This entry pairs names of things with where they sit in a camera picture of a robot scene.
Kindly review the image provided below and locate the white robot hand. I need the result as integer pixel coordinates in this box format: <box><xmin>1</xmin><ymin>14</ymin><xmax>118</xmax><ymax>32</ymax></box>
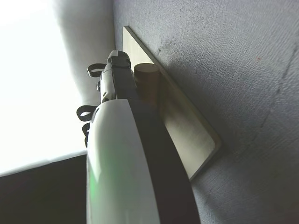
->
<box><xmin>76</xmin><ymin>49</ymin><xmax>201</xmax><ymax>224</ymax></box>

